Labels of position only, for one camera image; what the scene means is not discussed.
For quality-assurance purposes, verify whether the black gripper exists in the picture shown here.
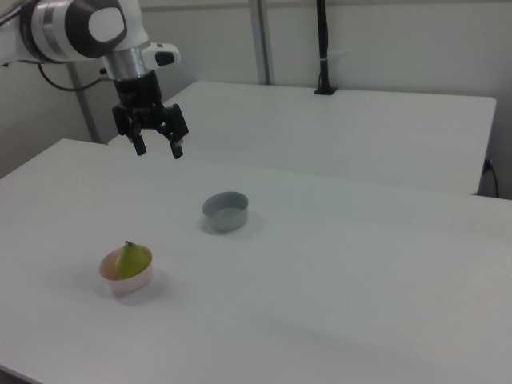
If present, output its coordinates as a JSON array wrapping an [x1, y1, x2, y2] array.
[[111, 69, 190, 161]]

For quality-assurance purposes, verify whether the green pear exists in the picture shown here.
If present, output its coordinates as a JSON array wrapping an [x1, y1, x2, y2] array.
[[114, 240, 153, 281]]

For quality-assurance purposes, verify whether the grey bowl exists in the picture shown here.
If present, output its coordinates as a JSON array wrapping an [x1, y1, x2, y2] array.
[[202, 190, 250, 234]]

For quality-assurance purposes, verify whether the pink bowl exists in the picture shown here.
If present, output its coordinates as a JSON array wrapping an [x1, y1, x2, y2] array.
[[98, 245, 155, 298]]

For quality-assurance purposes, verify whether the grey partition post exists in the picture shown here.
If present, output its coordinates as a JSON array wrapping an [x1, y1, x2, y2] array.
[[66, 62, 102, 145], [248, 0, 278, 86]]

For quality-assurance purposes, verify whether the dark arm cable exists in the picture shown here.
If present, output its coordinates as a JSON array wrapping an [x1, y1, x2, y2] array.
[[37, 59, 118, 91]]

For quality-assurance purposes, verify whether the black camera pole with base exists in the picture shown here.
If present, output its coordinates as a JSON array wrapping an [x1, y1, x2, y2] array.
[[313, 0, 339, 97]]

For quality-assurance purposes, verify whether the black power cable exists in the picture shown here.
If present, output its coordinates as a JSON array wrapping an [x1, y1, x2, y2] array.
[[484, 158, 502, 198]]

